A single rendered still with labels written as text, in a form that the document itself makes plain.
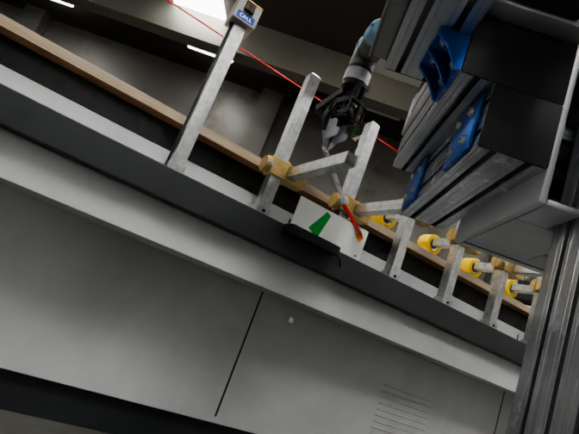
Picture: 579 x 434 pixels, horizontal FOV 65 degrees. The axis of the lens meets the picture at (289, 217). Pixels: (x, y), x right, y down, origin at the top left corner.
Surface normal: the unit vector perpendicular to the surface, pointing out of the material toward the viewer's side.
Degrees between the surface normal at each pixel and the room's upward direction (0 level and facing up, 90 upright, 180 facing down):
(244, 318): 90
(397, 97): 90
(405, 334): 90
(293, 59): 90
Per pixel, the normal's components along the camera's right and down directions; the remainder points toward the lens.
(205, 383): 0.47, -0.04
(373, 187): 0.03, -0.23
